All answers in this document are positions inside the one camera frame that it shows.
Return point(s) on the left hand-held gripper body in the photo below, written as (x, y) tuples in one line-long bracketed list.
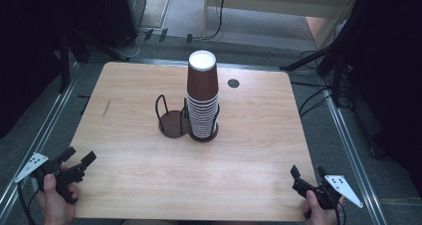
[(63, 178)]

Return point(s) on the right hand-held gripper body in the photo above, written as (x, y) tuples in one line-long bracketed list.
[(326, 193)]

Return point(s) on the single brown ribbed paper cup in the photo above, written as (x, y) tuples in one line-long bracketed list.
[(202, 79)]

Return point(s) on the person's right hand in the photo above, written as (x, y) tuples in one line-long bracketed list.
[(321, 216)]

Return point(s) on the person's left hand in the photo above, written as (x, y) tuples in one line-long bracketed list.
[(54, 208)]

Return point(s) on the black metal stand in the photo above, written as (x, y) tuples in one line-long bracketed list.
[(308, 59), (64, 65)]

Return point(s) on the dark round table grommet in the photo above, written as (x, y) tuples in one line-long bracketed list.
[(233, 83)]

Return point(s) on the dark curtain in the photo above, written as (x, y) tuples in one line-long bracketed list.
[(391, 85), (26, 52)]

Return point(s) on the black computer tower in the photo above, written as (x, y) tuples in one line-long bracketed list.
[(119, 12)]

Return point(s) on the metal floor rail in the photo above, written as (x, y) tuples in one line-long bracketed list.
[(49, 118), (159, 61), (351, 152)]

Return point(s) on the pale wooden frame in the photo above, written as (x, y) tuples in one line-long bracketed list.
[(265, 6)]

